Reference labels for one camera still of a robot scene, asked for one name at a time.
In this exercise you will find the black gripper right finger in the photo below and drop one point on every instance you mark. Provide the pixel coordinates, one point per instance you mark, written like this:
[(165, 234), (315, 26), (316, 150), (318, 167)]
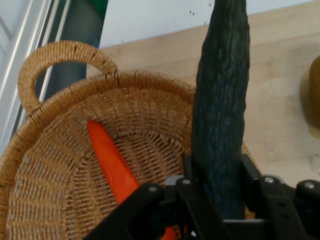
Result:
[(290, 210)]

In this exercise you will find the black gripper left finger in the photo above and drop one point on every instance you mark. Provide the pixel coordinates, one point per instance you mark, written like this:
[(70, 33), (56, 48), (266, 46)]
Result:
[(155, 215)]

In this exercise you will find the long dark green cucumber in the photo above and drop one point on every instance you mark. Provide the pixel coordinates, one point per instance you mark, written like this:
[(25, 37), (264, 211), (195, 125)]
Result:
[(222, 100)]

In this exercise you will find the orange toy carrot green top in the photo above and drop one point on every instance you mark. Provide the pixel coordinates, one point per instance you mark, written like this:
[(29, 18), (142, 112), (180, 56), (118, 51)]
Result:
[(110, 160)]

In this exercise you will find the brown yellow potato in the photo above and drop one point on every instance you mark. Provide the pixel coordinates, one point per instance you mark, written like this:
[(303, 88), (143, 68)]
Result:
[(312, 100)]

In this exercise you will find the wooden cutting board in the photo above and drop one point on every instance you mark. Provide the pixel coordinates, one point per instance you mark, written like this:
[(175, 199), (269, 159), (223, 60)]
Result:
[(275, 75)]

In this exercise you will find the aluminium wall rail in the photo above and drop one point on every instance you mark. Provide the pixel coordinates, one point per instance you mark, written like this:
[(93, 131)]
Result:
[(22, 50)]

